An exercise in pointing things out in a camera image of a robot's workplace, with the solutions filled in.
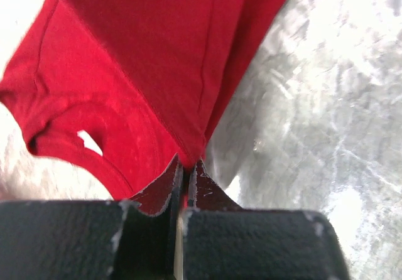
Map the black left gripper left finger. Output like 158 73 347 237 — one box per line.
1 157 183 279

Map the dark red t shirt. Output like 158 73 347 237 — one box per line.
1 0 286 199

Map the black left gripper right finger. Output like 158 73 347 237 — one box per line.
180 161 349 279

